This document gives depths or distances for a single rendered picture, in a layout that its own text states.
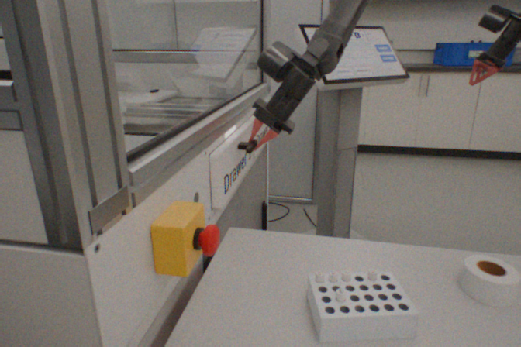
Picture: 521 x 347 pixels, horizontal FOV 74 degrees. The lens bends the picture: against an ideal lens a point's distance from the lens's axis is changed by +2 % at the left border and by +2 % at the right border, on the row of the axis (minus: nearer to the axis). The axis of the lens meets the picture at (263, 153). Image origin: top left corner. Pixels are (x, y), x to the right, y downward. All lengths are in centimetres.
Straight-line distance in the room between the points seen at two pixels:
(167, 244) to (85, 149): 17
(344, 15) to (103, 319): 65
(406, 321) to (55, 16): 49
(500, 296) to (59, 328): 55
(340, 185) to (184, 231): 143
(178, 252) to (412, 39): 405
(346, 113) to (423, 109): 214
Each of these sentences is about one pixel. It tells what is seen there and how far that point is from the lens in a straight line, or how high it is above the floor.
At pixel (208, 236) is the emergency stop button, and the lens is 45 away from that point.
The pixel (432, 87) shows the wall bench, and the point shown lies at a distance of 377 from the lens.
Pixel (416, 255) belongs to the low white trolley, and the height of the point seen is 76.
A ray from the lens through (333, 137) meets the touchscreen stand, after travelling 170.
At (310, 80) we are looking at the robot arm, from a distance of 72.
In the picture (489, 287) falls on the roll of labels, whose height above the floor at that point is 79.
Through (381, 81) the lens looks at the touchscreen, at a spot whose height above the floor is 95.
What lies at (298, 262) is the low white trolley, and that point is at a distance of 62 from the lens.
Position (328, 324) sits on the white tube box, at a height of 79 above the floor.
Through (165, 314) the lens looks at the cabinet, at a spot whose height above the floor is 74.
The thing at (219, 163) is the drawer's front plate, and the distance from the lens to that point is 62.
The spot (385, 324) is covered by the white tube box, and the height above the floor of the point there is 78.
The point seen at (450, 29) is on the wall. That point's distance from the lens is 448.
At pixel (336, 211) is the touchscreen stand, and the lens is 185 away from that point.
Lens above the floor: 112
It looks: 18 degrees down
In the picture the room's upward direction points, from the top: straight up
